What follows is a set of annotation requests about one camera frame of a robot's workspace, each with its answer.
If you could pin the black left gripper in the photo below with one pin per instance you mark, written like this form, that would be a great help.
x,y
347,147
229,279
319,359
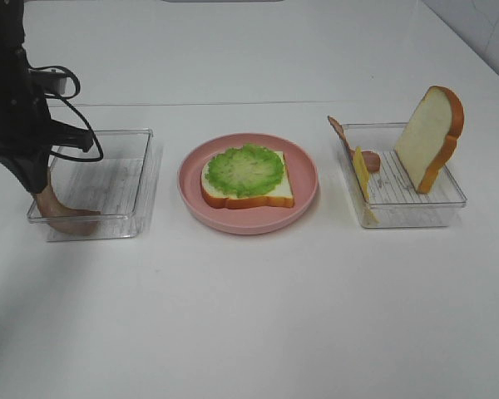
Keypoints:
x,y
27,130

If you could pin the brown bacon strip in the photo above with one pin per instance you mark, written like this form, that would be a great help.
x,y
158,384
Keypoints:
x,y
49,206

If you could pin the green lettuce leaf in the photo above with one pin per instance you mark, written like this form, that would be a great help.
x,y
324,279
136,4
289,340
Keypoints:
x,y
248,171

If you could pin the white bread slice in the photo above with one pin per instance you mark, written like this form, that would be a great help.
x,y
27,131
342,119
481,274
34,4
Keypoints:
x,y
282,196

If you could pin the red bacon strip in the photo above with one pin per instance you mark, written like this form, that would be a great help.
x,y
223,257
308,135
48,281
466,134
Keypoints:
x,y
371,159

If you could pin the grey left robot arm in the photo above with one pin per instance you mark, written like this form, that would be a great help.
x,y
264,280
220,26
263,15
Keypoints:
x,y
12,33

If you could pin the clear plastic tray left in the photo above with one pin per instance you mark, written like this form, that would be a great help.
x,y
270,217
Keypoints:
x,y
120,189

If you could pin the clear plastic tray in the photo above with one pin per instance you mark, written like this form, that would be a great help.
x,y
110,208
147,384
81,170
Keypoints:
x,y
120,189
392,197

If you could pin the pink round plate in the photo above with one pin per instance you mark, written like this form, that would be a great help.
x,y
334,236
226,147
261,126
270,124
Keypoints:
x,y
303,177

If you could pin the yellow cheese slice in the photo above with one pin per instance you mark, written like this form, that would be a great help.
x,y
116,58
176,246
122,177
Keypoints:
x,y
361,171

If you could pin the clear plastic tray right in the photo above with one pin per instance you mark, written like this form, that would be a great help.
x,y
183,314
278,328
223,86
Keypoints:
x,y
392,197

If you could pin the upright bread slice right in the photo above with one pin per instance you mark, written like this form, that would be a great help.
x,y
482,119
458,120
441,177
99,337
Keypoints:
x,y
430,136

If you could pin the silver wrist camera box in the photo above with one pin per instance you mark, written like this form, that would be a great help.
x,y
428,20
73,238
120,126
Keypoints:
x,y
52,82

